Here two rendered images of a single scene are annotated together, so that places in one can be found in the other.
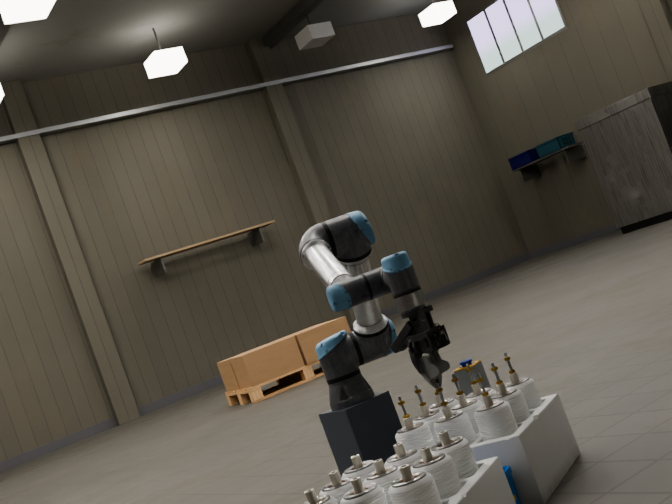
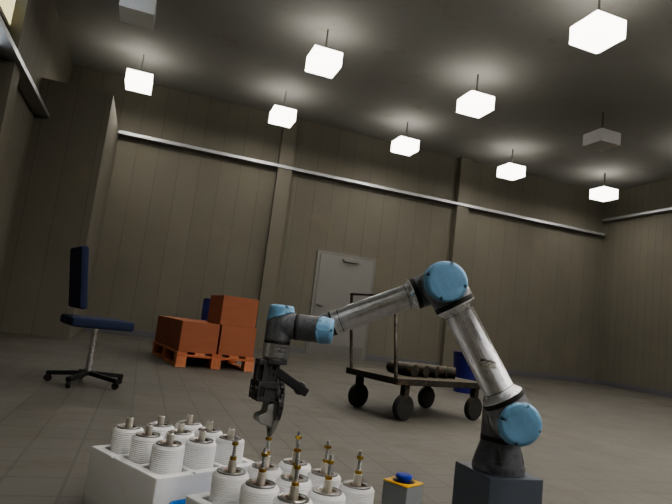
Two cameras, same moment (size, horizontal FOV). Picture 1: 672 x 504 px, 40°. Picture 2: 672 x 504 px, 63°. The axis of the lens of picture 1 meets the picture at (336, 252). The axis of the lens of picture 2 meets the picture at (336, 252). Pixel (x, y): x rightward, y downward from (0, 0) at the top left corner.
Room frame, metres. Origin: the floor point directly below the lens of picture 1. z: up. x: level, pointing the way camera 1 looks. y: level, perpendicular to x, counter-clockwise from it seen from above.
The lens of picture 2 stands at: (2.97, -1.65, 0.66)
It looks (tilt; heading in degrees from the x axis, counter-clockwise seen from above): 7 degrees up; 104
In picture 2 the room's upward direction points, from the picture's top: 7 degrees clockwise
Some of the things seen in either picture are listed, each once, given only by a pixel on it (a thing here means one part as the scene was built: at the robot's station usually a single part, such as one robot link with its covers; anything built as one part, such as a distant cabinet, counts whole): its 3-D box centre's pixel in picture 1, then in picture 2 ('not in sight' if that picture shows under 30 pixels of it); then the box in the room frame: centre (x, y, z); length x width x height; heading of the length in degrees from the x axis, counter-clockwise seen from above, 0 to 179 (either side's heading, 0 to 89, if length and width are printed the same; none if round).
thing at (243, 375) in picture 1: (288, 361); not in sight; (8.67, 0.77, 0.21); 1.20 x 0.86 x 0.42; 122
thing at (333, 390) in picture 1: (347, 388); (499, 452); (3.08, 0.12, 0.35); 0.15 x 0.15 x 0.10
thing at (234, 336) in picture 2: not in sight; (204, 328); (-0.24, 4.76, 0.42); 1.53 x 1.15 x 0.84; 121
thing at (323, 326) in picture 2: (386, 279); (314, 329); (2.53, -0.10, 0.64); 0.11 x 0.11 x 0.08; 11
